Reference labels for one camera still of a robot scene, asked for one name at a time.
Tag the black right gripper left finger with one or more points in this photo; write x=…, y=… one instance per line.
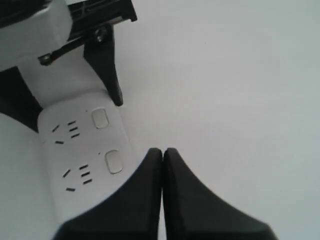
x=131, y=213

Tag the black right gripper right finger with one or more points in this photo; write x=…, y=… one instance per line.
x=193, y=212

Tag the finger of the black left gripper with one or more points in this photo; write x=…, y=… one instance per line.
x=16, y=99

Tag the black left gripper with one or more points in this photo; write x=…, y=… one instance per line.
x=92, y=26

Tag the white five-outlet power strip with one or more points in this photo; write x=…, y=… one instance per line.
x=87, y=151

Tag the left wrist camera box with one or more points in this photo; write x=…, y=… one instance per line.
x=45, y=31

